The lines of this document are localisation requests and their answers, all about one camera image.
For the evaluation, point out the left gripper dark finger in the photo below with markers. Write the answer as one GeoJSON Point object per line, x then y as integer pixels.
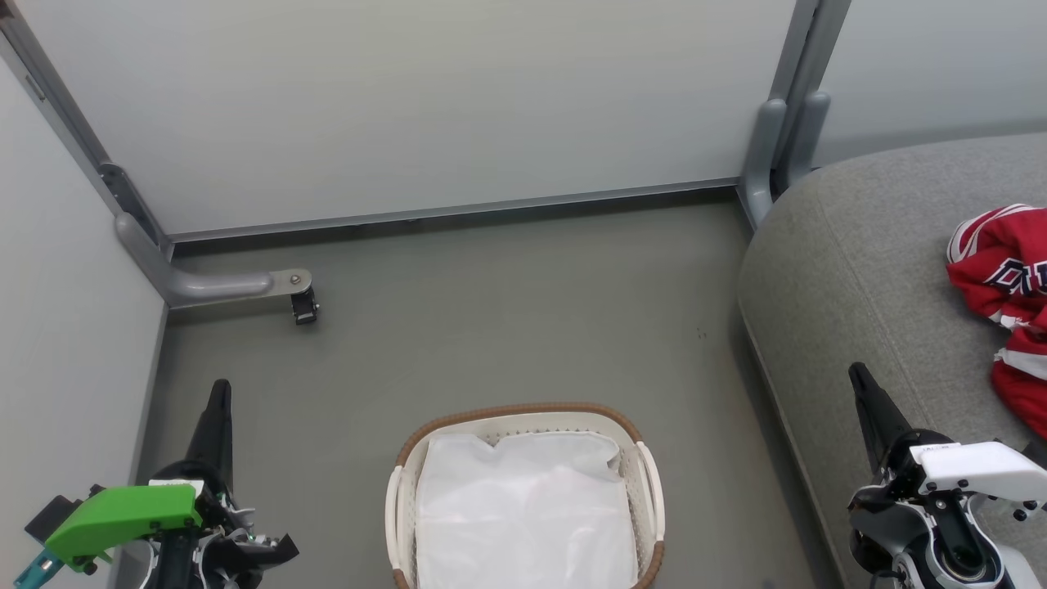
{"type": "Point", "coordinates": [214, 433]}

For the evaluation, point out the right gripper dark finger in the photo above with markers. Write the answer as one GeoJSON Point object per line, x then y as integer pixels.
{"type": "Point", "coordinates": [879, 417]}

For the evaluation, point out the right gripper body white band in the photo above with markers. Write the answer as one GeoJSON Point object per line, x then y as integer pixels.
{"type": "Point", "coordinates": [977, 470]}

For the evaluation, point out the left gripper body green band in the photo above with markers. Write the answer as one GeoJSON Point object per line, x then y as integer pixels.
{"type": "Point", "coordinates": [123, 515]}

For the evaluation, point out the red white sports jersey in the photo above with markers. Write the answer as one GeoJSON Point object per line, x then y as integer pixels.
{"type": "Point", "coordinates": [1002, 286]}

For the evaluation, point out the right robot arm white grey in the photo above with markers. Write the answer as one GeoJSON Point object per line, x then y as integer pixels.
{"type": "Point", "coordinates": [949, 552]}

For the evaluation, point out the white laundry basket brown rim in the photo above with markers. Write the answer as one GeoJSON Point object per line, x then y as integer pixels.
{"type": "Point", "coordinates": [646, 491]}

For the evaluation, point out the teal connector of left gripper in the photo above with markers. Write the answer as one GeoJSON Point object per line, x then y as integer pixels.
{"type": "Point", "coordinates": [34, 571]}

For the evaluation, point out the grey fabric sofa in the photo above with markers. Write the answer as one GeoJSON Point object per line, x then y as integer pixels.
{"type": "Point", "coordinates": [867, 270]}

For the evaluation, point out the small black caster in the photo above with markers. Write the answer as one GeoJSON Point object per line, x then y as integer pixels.
{"type": "Point", "coordinates": [305, 307]}

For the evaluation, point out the grey partition foot bracket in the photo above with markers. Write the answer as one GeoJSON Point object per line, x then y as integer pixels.
{"type": "Point", "coordinates": [213, 286]}

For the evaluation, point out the grey double partition post foot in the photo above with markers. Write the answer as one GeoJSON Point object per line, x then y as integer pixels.
{"type": "Point", "coordinates": [773, 155]}

